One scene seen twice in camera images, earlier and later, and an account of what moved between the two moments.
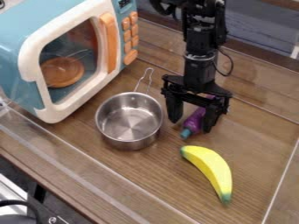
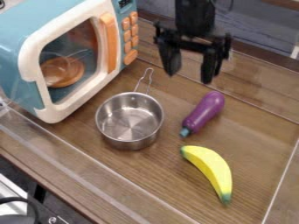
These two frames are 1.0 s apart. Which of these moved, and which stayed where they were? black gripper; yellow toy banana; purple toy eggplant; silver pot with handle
Moved: black gripper
Stayed: yellow toy banana; purple toy eggplant; silver pot with handle
